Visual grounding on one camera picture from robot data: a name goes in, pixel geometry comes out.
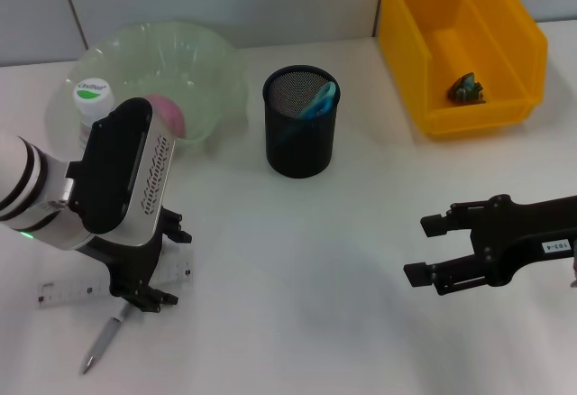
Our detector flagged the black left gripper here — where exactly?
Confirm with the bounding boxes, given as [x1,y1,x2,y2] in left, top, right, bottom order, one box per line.
[82,207,194,314]

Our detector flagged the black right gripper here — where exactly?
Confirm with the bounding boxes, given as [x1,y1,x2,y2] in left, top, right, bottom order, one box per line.
[403,194,577,296]

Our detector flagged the clear plastic ruler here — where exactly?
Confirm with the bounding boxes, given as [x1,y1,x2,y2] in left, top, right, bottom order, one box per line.
[37,239,195,309]

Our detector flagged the pink peach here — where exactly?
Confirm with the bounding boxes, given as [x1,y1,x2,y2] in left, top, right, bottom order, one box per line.
[143,94,187,140]

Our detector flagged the green plastic scrap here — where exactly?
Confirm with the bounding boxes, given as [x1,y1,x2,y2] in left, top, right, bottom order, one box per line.
[447,72,488,106]

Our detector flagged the clear green-label water bottle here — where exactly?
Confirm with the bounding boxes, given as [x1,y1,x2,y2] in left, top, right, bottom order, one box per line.
[72,78,118,151]

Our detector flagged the blue scissors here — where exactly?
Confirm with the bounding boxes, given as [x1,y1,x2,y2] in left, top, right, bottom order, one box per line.
[274,79,339,143]

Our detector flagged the silver ballpoint pen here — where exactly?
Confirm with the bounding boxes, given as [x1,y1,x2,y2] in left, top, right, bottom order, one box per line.
[79,302,134,376]

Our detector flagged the black mesh pen cup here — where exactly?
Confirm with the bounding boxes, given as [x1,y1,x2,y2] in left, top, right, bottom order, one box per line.
[261,65,342,180]

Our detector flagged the green glass fruit bowl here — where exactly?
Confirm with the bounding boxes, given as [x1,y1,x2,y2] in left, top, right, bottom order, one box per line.
[47,20,250,161]

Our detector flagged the yellow plastic bin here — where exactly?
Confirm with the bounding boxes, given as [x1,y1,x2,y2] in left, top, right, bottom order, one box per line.
[377,0,550,138]

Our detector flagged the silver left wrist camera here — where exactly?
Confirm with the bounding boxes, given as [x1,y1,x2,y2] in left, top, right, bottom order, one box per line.
[67,96,177,248]

